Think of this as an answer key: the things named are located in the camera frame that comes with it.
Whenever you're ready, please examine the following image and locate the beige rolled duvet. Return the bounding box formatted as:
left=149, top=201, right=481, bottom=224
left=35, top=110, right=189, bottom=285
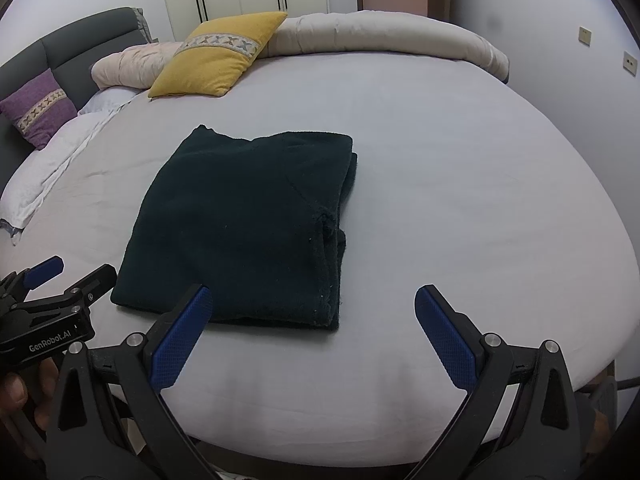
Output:
left=257, top=9, right=511, bottom=84

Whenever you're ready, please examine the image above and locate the bed with white sheet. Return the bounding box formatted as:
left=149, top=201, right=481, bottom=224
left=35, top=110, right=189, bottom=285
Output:
left=0, top=52, right=632, bottom=471

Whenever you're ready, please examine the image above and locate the white pillow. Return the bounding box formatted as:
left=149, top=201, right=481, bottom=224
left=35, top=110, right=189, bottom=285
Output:
left=0, top=110, right=123, bottom=247

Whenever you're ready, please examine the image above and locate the dark green sweater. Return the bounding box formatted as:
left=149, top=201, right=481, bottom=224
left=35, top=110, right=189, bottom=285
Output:
left=110, top=124, right=359, bottom=332

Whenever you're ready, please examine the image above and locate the grey upholstered headboard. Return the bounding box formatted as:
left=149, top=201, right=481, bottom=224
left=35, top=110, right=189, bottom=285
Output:
left=0, top=6, right=157, bottom=192

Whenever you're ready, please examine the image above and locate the pale blue pillow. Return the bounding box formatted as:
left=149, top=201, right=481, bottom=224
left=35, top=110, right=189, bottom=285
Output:
left=77, top=85, right=139, bottom=116

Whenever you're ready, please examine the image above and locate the yellow patterned pillow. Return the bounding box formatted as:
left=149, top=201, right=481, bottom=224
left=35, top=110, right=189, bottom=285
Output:
left=147, top=11, right=290, bottom=99

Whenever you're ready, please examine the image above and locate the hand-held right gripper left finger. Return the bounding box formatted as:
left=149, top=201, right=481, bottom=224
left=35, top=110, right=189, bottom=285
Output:
left=42, top=284, right=223, bottom=480

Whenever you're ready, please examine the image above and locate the person's left hand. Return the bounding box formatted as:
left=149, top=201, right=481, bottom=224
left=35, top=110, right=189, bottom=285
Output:
left=0, top=359, right=62, bottom=462

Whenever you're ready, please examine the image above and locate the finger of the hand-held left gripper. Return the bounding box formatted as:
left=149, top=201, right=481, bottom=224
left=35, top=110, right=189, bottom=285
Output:
left=0, top=255, right=65, bottom=306
left=62, top=263, right=119, bottom=312

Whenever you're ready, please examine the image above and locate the pale pink pillow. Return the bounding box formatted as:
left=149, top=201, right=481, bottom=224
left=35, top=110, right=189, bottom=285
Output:
left=90, top=41, right=187, bottom=90

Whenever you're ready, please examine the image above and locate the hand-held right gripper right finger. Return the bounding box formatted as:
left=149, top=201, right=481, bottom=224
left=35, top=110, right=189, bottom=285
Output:
left=414, top=284, right=597, bottom=480

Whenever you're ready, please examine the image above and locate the purple patterned pillow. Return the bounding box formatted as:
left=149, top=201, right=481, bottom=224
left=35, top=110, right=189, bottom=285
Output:
left=0, top=68, right=79, bottom=151

